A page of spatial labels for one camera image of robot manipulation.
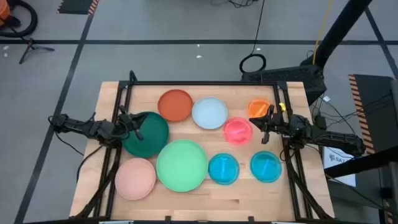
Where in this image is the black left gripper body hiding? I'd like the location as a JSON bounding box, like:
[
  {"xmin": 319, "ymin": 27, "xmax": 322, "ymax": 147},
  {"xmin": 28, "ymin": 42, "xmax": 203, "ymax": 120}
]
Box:
[{"xmin": 116, "ymin": 105, "xmax": 145, "ymax": 142}]

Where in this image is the small translucent orange plate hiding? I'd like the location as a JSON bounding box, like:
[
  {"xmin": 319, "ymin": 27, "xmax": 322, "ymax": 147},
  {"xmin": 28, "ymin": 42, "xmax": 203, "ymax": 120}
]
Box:
[{"xmin": 248, "ymin": 98, "xmax": 271, "ymax": 119}]

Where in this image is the black power adapter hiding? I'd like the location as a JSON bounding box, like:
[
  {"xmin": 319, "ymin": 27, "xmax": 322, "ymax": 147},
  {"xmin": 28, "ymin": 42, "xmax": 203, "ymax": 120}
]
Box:
[{"xmin": 313, "ymin": 114, "xmax": 328, "ymax": 131}]

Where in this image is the black slanted beam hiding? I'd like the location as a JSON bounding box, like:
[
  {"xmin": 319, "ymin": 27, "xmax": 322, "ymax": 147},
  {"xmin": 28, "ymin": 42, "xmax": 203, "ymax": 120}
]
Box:
[{"xmin": 324, "ymin": 146, "xmax": 398, "ymax": 179}]

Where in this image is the black hanging cable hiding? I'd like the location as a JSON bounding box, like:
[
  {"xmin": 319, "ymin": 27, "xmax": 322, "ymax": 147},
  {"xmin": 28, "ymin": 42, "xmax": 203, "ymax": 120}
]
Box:
[{"xmin": 238, "ymin": 0, "xmax": 267, "ymax": 74}]

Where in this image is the thick black pole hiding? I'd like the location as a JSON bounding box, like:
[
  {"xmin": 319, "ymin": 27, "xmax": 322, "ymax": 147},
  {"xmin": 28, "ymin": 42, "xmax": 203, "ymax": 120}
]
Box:
[{"xmin": 300, "ymin": 0, "xmax": 373, "ymax": 68}]

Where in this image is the black tripod stand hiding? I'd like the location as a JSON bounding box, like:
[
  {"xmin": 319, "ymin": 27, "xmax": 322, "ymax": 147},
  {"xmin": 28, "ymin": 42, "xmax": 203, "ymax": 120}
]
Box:
[{"xmin": 18, "ymin": 37, "xmax": 55, "ymax": 65}]

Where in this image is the large light green plate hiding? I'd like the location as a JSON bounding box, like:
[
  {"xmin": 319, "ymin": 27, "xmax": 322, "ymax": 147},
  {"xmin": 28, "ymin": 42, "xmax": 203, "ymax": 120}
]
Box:
[{"xmin": 155, "ymin": 139, "xmax": 209, "ymax": 193}]

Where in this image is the translucent cyan plate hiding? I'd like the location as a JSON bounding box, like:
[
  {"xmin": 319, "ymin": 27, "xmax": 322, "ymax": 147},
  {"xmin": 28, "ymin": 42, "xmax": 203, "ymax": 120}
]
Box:
[
  {"xmin": 207, "ymin": 152, "xmax": 241, "ymax": 186},
  {"xmin": 249, "ymin": 151, "xmax": 283, "ymax": 184}
]

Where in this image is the white printed sign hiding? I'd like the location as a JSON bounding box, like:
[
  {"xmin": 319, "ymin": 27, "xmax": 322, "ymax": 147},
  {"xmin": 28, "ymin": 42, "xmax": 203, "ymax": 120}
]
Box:
[{"xmin": 323, "ymin": 146, "xmax": 357, "ymax": 187}]

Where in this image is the salmon pink plate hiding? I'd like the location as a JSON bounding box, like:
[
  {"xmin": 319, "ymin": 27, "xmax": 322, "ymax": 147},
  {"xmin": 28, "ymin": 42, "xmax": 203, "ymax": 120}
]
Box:
[{"xmin": 114, "ymin": 157, "xmax": 157, "ymax": 201}]

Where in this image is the large dark green plate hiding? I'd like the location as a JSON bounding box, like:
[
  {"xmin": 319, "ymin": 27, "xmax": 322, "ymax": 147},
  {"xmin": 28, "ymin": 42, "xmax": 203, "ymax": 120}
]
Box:
[{"xmin": 121, "ymin": 111, "xmax": 170, "ymax": 159}]

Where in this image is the translucent pink plate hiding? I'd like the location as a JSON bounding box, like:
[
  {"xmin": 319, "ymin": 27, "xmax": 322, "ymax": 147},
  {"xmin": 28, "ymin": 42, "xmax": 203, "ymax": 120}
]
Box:
[{"xmin": 223, "ymin": 116, "xmax": 254, "ymax": 146}]

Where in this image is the hazard striped black platform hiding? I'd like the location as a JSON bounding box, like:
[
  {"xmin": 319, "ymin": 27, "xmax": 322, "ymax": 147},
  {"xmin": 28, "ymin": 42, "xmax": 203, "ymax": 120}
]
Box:
[{"xmin": 348, "ymin": 73, "xmax": 398, "ymax": 155}]

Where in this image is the rust orange plate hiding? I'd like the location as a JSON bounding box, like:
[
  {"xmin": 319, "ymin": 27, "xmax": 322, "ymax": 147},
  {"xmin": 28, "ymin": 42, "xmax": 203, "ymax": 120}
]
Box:
[{"xmin": 157, "ymin": 89, "xmax": 194, "ymax": 123}]

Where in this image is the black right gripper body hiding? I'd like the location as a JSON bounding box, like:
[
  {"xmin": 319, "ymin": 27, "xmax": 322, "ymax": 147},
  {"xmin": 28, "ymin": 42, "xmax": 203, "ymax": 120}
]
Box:
[{"xmin": 260, "ymin": 104, "xmax": 292, "ymax": 145}]

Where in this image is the black vacuum hose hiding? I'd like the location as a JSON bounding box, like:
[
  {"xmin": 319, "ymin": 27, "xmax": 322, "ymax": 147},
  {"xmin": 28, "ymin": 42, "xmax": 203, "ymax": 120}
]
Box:
[{"xmin": 0, "ymin": 0, "xmax": 39, "ymax": 39}]

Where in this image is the hazard striped black mat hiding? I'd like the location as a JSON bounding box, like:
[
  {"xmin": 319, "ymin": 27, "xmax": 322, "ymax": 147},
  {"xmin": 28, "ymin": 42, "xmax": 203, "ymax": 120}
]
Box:
[{"xmin": 57, "ymin": 0, "xmax": 100, "ymax": 16}]

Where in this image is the pale blue plate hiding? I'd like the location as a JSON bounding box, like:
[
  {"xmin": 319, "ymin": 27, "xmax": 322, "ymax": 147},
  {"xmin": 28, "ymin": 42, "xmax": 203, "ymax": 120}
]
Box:
[{"xmin": 191, "ymin": 96, "xmax": 229, "ymax": 130}]

